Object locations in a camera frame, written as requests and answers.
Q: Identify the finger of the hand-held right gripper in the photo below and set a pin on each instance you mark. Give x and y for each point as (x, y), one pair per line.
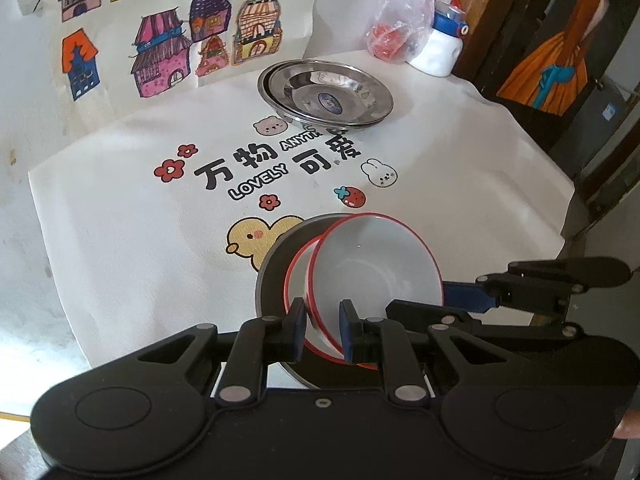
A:
(467, 297)
(500, 324)

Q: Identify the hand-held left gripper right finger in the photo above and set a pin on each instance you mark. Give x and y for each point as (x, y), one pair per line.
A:
(345, 335)

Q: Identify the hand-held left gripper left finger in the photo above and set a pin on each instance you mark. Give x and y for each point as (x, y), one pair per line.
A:
(299, 330)

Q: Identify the white floral ceramic bowl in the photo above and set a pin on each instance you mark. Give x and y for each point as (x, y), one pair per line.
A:
(295, 285)

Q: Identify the stainless steel bowl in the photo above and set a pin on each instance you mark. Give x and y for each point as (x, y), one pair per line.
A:
(270, 280)

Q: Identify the small white red-rimmed bowl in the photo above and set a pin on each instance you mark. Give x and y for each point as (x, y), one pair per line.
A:
(370, 270)

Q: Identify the plain stainless steel plate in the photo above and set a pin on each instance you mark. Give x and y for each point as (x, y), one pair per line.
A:
(262, 91)

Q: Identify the stainless steel plate with sticker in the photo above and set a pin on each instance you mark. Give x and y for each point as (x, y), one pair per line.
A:
(325, 87)

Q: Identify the white cartoon print tablecloth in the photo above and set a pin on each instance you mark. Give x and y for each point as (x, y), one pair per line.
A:
(125, 235)

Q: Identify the grey appliance with blue sticker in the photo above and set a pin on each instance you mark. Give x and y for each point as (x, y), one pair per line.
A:
(595, 110)

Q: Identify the white water bottle blue lid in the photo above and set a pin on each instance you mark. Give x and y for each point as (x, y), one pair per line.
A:
(435, 55)

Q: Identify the clear plastic bag red contents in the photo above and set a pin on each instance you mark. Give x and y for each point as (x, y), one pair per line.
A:
(392, 35)

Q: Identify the orange dress wall poster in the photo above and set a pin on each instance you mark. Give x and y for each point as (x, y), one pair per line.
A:
(560, 60)

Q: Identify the wooden door frame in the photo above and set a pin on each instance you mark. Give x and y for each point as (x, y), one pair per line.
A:
(480, 10)

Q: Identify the house print wall cloth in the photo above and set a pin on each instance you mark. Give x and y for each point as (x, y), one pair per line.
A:
(150, 25)

